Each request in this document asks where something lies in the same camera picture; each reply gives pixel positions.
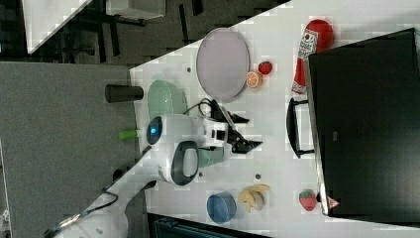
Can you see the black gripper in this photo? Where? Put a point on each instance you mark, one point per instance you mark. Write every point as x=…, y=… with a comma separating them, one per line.
x=220, y=114

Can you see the red plush ketchup bottle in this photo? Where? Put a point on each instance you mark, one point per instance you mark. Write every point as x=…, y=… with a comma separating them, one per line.
x=317, y=37

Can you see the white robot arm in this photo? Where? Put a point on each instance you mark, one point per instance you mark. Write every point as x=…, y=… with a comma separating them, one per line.
x=172, y=155

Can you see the black toaster oven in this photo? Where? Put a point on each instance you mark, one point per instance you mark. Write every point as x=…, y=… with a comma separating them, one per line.
x=365, y=117

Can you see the green metal cup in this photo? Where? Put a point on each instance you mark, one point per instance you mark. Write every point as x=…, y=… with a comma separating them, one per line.
x=210, y=156

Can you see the orange slice toy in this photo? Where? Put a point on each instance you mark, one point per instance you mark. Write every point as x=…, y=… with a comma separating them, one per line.
x=254, y=79

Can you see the yellow banana toy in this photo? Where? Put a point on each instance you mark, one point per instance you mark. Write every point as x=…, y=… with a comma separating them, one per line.
x=252, y=197

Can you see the small red toy strawberry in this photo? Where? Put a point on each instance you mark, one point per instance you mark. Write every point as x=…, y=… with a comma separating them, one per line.
x=265, y=67

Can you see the round grey plate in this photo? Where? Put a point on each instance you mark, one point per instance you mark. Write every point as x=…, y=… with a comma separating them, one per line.
x=222, y=64

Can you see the blue bowl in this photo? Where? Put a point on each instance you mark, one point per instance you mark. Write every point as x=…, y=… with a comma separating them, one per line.
x=221, y=207

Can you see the green perforated colander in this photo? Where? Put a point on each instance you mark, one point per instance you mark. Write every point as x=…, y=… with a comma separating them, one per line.
x=165, y=98

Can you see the large plush strawberry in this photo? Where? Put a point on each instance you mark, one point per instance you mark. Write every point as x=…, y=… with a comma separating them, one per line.
x=308, y=199

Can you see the green marker pen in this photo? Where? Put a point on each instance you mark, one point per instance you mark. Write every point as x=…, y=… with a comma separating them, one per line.
x=129, y=134

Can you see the teal storage crate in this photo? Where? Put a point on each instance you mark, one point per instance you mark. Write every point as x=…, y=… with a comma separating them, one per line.
x=176, y=228

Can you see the black cylinder cup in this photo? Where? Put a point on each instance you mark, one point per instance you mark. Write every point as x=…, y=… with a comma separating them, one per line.
x=123, y=93

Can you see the white side table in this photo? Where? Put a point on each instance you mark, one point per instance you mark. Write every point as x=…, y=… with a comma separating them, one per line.
x=43, y=18

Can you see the black oven door handle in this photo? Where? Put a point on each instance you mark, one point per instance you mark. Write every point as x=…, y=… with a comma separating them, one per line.
x=292, y=128

